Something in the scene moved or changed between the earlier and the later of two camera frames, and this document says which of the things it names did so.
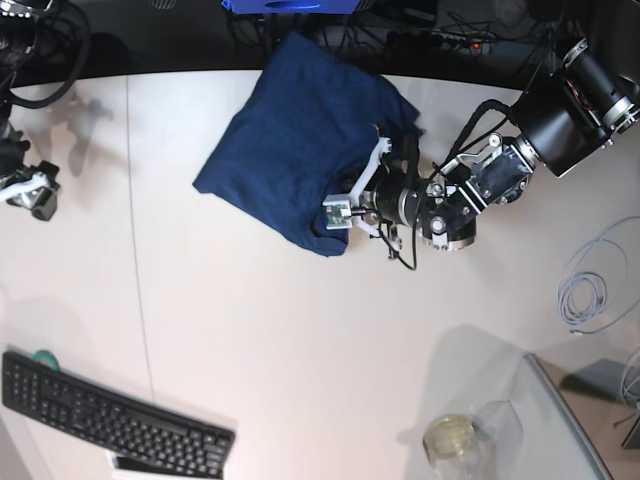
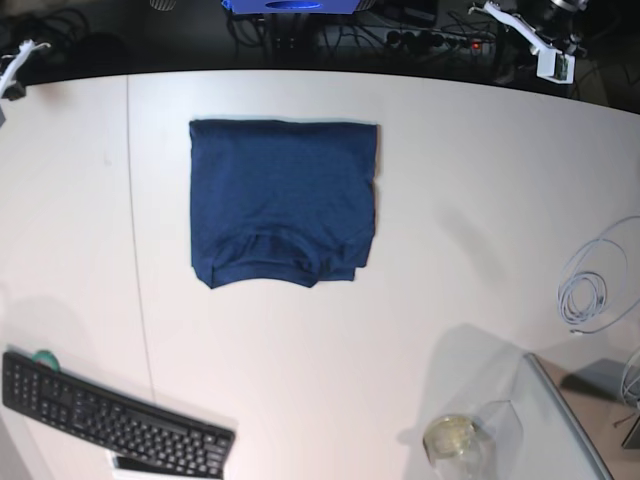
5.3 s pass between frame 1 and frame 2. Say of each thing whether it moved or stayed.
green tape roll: stayed
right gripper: moved
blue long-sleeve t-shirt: moved
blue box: stayed
